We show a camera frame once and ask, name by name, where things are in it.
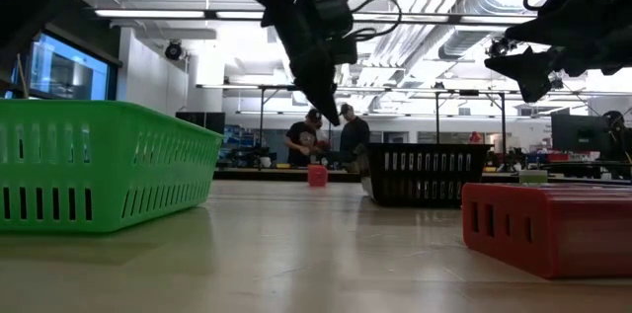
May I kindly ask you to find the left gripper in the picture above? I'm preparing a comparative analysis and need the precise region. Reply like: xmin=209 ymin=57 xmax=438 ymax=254
xmin=276 ymin=1 xmax=359 ymax=127

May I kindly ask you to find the black computer monitor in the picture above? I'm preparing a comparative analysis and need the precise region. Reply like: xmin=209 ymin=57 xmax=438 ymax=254
xmin=551 ymin=114 xmax=611 ymax=153

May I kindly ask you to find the red slotted box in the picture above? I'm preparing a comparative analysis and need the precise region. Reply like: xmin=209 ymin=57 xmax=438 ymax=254
xmin=461 ymin=183 xmax=632 ymax=281

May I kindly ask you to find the dark background workbench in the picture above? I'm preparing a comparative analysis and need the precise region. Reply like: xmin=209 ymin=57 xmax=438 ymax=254
xmin=214 ymin=167 xmax=361 ymax=184

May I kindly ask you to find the long ceiling light bar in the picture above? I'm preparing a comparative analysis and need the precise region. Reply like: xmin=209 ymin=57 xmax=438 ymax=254
xmin=93 ymin=8 xmax=557 ymax=26

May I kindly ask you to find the black metal frame stand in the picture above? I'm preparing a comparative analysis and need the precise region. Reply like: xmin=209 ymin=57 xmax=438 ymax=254
xmin=256 ymin=83 xmax=335 ymax=156
xmin=434 ymin=88 xmax=508 ymax=146

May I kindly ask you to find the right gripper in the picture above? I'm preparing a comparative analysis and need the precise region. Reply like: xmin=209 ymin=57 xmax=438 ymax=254
xmin=485 ymin=4 xmax=632 ymax=104

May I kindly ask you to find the black background screen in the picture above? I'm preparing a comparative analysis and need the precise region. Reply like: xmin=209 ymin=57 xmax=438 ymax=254
xmin=175 ymin=111 xmax=226 ymax=135

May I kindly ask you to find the small red cube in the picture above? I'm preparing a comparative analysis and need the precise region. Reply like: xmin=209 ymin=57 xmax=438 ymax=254
xmin=307 ymin=164 xmax=329 ymax=188

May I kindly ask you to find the black plastic basket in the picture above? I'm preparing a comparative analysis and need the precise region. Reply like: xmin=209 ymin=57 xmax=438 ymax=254
xmin=356 ymin=142 xmax=494 ymax=208

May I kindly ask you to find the green plastic basket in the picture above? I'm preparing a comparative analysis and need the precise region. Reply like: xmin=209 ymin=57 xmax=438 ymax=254
xmin=0 ymin=99 xmax=224 ymax=234

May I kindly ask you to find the small pale box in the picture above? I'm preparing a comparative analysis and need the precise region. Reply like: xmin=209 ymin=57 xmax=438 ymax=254
xmin=518 ymin=169 xmax=549 ymax=186

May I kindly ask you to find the black round spotlight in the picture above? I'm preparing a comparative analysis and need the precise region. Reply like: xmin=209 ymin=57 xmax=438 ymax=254
xmin=165 ymin=39 xmax=185 ymax=61

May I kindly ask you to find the blue lit window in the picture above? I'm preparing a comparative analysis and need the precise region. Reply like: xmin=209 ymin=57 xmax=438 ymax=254
xmin=28 ymin=31 xmax=111 ymax=102

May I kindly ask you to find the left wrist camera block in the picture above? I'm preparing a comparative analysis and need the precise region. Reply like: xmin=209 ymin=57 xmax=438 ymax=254
xmin=313 ymin=0 xmax=356 ymax=34

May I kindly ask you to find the person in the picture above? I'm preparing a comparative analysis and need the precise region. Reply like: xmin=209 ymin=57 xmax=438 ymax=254
xmin=283 ymin=108 xmax=325 ymax=167
xmin=338 ymin=103 xmax=371 ymax=156
xmin=600 ymin=110 xmax=632 ymax=179

